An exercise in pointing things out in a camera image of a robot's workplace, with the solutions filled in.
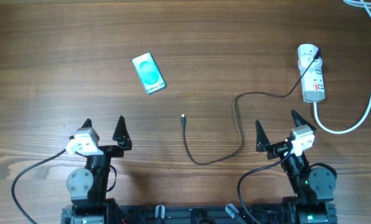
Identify white power strip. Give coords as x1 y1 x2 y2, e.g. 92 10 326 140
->
297 44 326 103

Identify turquoise screen smartphone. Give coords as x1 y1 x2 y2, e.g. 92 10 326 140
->
132 52 167 95

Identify camera black cable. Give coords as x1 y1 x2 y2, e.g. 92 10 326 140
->
11 148 68 224
236 149 293 224

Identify right camera black cable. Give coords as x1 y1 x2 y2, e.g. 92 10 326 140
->
236 149 293 224

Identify white power strip cord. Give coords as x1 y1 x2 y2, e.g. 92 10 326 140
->
313 0 371 135

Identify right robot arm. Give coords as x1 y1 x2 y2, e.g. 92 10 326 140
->
255 110 337 223

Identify black USB charging cable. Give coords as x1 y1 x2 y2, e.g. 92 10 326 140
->
181 47 323 166

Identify left camera black cable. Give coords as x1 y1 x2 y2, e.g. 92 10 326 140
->
11 148 68 224

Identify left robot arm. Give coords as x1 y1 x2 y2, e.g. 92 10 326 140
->
61 116 132 224

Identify white cable top corner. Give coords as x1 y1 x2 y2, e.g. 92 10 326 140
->
342 0 371 11

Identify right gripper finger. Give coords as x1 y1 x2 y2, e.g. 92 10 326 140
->
255 120 270 152
291 110 316 131

